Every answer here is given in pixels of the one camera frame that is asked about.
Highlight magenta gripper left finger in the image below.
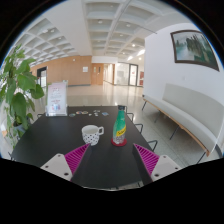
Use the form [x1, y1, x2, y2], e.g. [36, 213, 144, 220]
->
[41, 144, 90, 181]

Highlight black chair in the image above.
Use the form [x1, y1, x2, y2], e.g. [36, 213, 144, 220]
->
[134, 123, 143, 134]
[147, 140, 158, 152]

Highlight white polka dot mug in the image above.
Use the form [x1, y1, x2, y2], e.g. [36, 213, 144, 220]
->
[81, 125, 104, 146]

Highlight framed landscape painting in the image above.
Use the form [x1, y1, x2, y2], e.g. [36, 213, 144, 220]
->
[171, 30, 219, 71]

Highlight green plastic water bottle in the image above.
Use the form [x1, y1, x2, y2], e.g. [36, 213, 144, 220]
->
[113, 105, 126, 145]

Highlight long white bench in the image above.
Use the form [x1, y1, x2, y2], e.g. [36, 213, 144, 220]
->
[143, 83, 224, 155]

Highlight acrylic sign stand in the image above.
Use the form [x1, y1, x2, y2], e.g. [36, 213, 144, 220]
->
[45, 82, 67, 116]

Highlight black dining table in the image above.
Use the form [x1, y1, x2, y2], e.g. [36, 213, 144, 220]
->
[12, 106, 148, 189]

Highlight red round coaster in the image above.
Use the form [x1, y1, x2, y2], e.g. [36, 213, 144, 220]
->
[111, 138, 127, 147]

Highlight green potted plant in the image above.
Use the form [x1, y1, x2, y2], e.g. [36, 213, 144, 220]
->
[0, 45, 44, 146]

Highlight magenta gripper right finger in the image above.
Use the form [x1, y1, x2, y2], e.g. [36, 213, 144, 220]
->
[133, 144, 181, 185]

